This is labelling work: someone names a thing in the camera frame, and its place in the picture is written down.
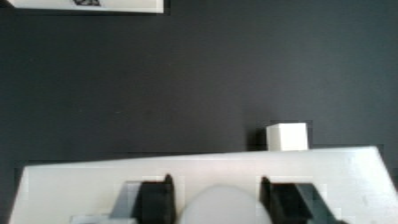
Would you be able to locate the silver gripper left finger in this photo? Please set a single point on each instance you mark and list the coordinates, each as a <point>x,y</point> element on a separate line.
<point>146,202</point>

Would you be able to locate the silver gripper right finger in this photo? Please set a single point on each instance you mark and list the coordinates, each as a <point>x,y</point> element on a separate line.
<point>294,203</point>

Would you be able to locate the white cabinet body box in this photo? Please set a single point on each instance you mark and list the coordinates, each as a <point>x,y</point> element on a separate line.
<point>68,191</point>

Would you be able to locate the white cabinet top tray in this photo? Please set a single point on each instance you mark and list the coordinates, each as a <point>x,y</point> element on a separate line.
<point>139,6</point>

